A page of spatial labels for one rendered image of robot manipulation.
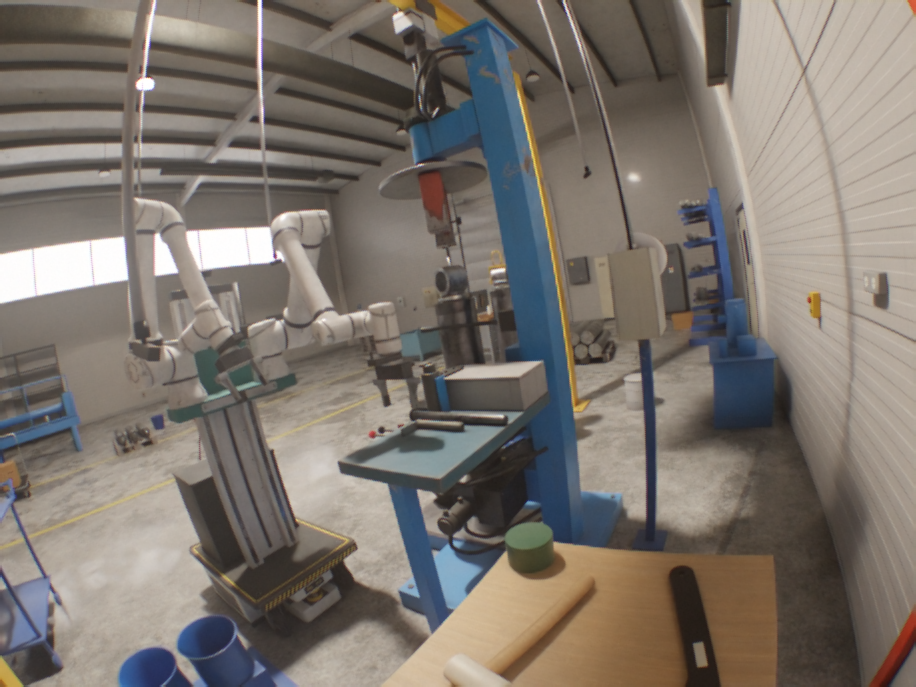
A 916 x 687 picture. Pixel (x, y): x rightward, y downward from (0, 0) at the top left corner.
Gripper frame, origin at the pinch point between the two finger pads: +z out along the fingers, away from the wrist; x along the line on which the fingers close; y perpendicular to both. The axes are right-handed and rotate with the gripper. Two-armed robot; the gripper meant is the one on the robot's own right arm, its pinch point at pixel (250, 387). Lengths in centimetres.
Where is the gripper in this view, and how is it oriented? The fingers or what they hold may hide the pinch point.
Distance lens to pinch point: 144.9
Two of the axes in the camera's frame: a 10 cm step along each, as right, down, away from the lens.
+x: -3.7, 2.9, -8.8
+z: 5.6, 8.3, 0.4
